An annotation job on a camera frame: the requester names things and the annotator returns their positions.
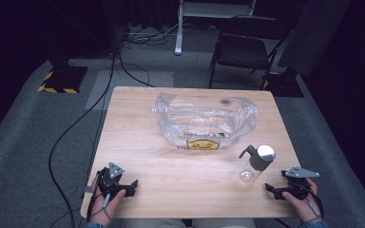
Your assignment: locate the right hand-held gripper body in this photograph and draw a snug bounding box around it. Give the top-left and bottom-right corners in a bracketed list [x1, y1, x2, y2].
[280, 165, 320, 200]

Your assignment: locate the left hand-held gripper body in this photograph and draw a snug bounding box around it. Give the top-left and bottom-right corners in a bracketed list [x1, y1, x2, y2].
[96, 161, 131, 200]

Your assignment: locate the person's right hand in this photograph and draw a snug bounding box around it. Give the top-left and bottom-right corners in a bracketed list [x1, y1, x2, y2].
[281, 178, 324, 224]

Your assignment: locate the person's left hand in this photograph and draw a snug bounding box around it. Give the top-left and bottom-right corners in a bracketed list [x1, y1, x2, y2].
[89, 176, 127, 227]

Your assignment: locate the clear bottle grey pump cap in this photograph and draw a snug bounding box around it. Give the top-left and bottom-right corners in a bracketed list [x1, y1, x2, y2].
[238, 143, 277, 185]

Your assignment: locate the clear plastic bag yellow print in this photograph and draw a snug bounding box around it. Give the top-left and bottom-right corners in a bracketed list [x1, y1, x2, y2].
[151, 92, 260, 151]

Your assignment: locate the black yellow striped stand base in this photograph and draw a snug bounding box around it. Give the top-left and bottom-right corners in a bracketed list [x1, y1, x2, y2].
[37, 64, 89, 95]

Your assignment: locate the black folding chair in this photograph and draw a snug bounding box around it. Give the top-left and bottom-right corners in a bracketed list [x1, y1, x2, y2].
[208, 14, 295, 92]

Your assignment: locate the grey leaning panel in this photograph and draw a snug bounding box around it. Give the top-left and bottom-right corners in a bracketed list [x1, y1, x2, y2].
[278, 0, 354, 78]

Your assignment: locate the white metal stand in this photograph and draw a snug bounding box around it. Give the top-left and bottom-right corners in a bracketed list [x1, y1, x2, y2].
[173, 0, 259, 57]

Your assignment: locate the left gripper cord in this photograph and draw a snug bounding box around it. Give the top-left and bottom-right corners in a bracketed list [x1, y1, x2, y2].
[87, 188, 112, 222]

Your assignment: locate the gripper cord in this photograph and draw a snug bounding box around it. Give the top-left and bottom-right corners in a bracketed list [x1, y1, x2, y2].
[305, 184, 326, 220]
[87, 188, 112, 222]

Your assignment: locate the right gripper cord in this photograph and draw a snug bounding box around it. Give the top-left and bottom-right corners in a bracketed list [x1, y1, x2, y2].
[305, 184, 326, 220]

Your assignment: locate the long black floor cable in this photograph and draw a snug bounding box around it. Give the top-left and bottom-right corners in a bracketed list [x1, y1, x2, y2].
[48, 51, 156, 228]

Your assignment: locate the bundle of floor cables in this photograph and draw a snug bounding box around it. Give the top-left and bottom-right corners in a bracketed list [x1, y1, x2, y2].
[123, 22, 184, 48]

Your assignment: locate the dark upright post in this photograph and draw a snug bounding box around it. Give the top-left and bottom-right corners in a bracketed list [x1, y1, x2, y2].
[101, 0, 129, 55]

